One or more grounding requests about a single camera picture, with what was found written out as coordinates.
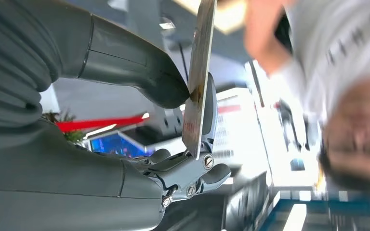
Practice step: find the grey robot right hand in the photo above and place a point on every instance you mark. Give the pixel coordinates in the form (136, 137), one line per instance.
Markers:
(60, 185)

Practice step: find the person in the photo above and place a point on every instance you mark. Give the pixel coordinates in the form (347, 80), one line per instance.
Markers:
(331, 47)

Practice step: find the green potted plant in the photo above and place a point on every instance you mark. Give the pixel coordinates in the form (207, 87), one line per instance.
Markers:
(71, 135)

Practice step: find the blue display screen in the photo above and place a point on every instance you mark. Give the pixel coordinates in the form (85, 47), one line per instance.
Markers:
(118, 146)

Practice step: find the red barrier belt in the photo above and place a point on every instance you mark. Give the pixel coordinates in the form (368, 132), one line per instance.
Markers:
(99, 123)

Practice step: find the chrome stanchion base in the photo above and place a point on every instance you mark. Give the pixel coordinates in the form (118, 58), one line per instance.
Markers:
(167, 24)

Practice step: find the black stanchion post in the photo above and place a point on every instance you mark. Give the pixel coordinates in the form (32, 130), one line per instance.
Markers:
(183, 63)

